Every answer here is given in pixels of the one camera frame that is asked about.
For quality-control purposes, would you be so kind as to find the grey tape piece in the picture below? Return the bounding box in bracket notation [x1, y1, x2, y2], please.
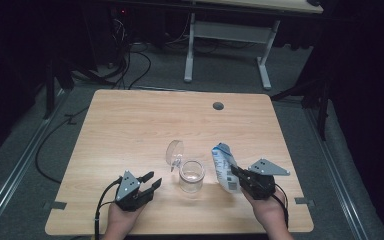
[294, 197, 315, 206]
[43, 200, 68, 211]

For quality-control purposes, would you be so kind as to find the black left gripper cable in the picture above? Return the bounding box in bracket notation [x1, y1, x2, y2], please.
[94, 177, 123, 240]

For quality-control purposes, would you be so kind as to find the person's left hand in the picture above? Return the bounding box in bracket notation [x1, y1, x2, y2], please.
[107, 201, 145, 232]

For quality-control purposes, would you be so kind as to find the dark box with red light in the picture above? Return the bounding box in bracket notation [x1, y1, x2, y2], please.
[91, 6, 131, 68]

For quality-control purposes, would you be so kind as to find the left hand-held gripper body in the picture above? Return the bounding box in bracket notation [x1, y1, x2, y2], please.
[114, 169, 147, 213]

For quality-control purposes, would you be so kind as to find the long black floor cable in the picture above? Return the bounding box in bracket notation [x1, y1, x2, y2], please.
[34, 106, 91, 184]

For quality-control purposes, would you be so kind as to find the black metal stand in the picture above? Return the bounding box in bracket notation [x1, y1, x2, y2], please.
[43, 56, 78, 120]
[269, 76, 331, 141]

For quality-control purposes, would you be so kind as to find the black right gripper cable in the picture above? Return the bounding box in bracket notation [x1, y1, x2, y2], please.
[273, 183, 290, 229]

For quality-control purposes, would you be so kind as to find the clear glass jar with lid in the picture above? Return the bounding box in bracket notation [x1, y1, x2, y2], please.
[165, 139, 206, 194]

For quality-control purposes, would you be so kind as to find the white and blue pouch bag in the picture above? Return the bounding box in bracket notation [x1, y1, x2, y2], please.
[211, 142, 242, 194]

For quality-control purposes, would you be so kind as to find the person's right hand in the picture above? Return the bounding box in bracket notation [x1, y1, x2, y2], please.
[241, 189, 287, 230]

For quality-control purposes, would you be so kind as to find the white-framed wooden desk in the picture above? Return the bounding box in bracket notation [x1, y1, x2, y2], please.
[183, 0, 324, 91]

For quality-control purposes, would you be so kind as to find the looped black floor cable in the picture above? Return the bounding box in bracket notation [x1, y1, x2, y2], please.
[126, 49, 153, 90]

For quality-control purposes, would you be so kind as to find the bundle of dark cables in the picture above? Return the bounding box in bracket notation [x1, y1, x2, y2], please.
[110, 16, 132, 89]

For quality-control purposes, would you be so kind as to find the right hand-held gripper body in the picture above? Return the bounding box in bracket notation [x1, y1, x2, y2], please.
[239, 158, 291, 201]

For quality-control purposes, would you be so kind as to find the metal floor rail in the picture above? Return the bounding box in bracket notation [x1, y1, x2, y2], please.
[304, 106, 369, 240]
[0, 89, 66, 232]

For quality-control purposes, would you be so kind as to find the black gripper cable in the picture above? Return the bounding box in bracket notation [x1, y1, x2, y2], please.
[273, 183, 290, 229]
[94, 177, 123, 240]

